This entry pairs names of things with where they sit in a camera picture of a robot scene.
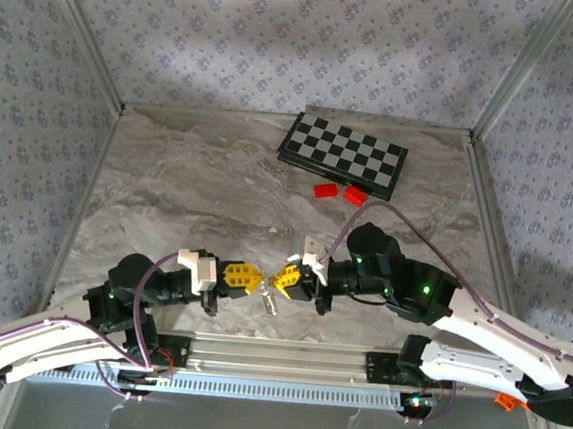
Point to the aluminium frame post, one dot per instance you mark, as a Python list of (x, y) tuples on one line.
[(525, 70)]

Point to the orange clip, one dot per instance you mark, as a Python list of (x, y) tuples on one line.
[(505, 401)]

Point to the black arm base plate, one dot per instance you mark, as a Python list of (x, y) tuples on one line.
[(381, 368), (174, 350)]

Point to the metal base sheet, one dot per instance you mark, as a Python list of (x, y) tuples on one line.
[(248, 427)]

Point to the black and white chessboard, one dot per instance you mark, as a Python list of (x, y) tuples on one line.
[(342, 154)]

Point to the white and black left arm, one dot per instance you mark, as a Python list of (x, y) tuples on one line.
[(29, 347)]

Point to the silver key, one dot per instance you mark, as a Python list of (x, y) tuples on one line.
[(270, 303)]

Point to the aluminium frame rail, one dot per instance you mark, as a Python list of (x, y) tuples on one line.
[(487, 217), (81, 206)]

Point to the aluminium front rail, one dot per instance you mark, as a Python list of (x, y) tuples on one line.
[(279, 359)]

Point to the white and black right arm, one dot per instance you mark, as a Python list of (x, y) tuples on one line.
[(496, 338)]

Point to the red block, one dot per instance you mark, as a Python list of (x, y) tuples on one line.
[(326, 190), (355, 194)]

